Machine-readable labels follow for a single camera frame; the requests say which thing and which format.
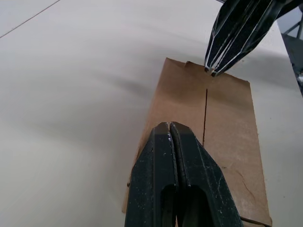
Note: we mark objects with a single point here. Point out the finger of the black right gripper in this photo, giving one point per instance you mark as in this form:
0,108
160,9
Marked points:
225,30
246,35

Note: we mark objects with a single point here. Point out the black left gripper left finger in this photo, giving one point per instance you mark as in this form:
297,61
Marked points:
144,179

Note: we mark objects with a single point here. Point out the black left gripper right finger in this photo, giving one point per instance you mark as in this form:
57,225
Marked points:
203,175

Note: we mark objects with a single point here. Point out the small brown cardboard box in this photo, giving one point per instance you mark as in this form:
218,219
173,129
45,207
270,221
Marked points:
227,118

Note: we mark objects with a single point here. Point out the dark metal frame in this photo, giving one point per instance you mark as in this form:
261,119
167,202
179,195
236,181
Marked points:
294,59

